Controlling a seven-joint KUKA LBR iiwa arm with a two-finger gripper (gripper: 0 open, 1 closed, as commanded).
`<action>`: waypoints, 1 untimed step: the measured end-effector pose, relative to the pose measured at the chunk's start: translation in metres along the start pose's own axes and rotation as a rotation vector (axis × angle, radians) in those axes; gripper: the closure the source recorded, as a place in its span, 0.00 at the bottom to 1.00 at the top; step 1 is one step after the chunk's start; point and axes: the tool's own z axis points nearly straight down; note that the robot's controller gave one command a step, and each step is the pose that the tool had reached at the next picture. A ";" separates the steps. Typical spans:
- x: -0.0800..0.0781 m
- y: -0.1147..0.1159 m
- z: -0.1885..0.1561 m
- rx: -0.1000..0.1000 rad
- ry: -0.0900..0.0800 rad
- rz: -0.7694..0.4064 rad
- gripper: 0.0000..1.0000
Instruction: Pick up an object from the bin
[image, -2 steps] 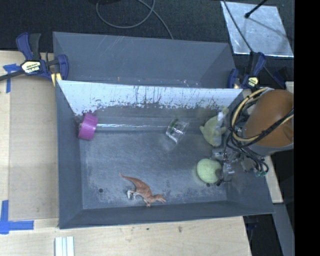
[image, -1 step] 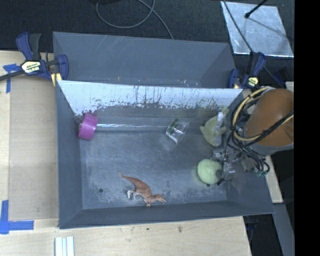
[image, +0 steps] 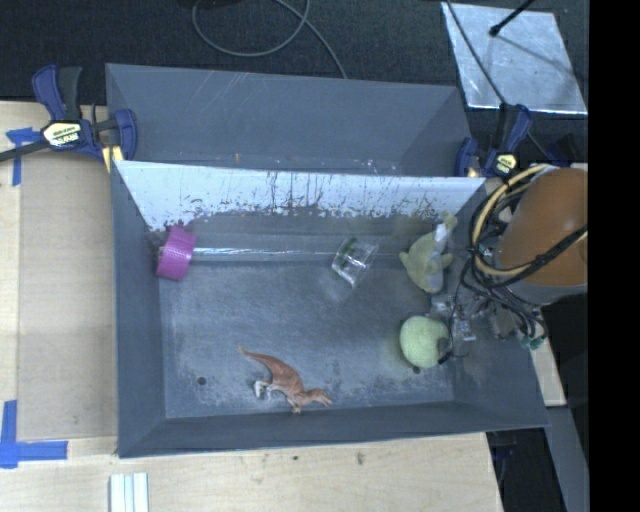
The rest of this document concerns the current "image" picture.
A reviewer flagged purple tape roll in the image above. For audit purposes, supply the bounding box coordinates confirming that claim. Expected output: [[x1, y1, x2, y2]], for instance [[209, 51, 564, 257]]
[[154, 224, 198, 283]]

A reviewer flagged pale green ball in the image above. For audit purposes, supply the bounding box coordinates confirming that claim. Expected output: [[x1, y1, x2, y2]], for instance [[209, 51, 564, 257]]
[[398, 314, 450, 370]]

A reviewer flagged yellow-green plush toy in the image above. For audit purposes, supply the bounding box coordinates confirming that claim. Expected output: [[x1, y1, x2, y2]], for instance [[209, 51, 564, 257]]
[[398, 209, 459, 295]]

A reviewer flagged orange toy dinosaur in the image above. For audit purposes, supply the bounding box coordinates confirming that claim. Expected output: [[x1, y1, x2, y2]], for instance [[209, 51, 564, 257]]
[[237, 344, 334, 416]]

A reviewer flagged grey metal bin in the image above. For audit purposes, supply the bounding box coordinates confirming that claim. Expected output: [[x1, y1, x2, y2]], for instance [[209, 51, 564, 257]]
[[103, 62, 552, 459]]

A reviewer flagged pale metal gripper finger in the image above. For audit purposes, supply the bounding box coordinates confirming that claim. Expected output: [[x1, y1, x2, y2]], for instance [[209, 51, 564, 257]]
[[452, 319, 478, 346], [430, 294, 457, 319]]

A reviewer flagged clear plastic cup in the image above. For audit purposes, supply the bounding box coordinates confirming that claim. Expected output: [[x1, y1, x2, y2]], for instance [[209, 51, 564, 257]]
[[330, 236, 380, 290]]

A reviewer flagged pale wood flat board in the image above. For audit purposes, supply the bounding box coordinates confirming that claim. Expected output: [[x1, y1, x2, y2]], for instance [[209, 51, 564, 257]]
[[16, 154, 120, 443]]

